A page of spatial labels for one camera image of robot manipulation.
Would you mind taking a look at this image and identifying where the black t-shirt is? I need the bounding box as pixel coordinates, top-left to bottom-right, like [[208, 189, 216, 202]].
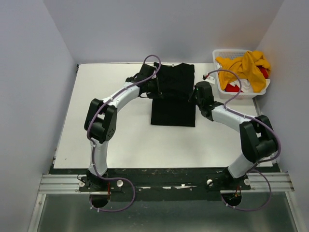
[[151, 63, 196, 127]]

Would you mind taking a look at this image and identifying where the aluminium rail frame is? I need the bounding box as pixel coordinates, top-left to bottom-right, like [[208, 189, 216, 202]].
[[26, 99, 300, 232]]

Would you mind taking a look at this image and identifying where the red t-shirt in basket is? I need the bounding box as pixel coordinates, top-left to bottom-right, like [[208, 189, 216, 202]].
[[225, 66, 270, 93]]

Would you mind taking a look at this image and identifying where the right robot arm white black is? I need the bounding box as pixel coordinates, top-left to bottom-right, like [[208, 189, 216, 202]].
[[189, 82, 281, 189]]

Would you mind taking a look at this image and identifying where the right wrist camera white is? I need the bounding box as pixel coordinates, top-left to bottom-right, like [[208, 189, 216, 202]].
[[202, 74, 216, 85]]

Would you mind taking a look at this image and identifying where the white t-shirt in basket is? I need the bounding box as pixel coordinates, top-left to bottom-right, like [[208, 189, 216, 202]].
[[223, 72, 253, 93]]

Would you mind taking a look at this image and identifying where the yellow t-shirt in basket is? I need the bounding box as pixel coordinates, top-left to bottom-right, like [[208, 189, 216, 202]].
[[215, 51, 271, 93]]

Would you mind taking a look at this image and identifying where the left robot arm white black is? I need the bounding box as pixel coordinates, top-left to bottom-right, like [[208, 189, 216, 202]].
[[84, 63, 161, 191]]

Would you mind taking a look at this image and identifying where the white plastic laundry basket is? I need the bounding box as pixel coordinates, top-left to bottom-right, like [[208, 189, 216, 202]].
[[211, 49, 266, 99]]

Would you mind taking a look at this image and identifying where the black mounting base plate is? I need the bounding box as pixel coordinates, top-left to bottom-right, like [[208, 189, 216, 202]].
[[49, 168, 251, 203]]

